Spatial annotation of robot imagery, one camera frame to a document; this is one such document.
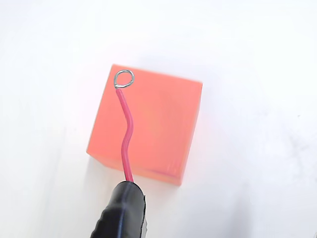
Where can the black insulated alligator clip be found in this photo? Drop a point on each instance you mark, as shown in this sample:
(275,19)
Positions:
(119,213)

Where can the pink orange cube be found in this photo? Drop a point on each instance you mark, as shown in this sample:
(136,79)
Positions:
(161,119)

